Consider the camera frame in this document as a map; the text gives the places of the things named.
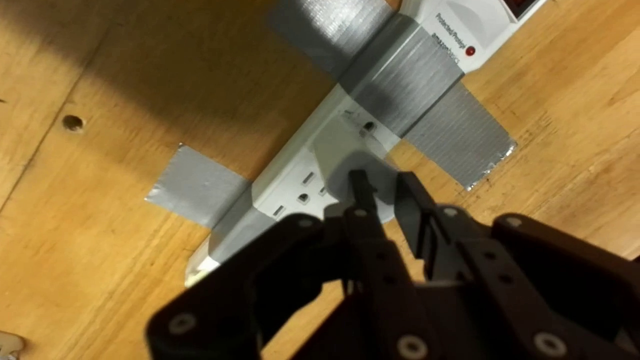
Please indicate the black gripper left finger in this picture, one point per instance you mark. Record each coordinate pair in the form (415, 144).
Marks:
(240, 306)

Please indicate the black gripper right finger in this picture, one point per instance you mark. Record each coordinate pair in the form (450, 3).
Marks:
(526, 288)

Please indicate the grey duct tape far strip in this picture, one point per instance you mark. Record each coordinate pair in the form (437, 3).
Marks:
(207, 193)

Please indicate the grey duct tape strip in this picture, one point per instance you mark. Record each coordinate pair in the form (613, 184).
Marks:
(404, 66)
(207, 193)

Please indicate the grey duct tape near strip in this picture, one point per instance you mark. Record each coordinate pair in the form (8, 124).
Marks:
(404, 66)

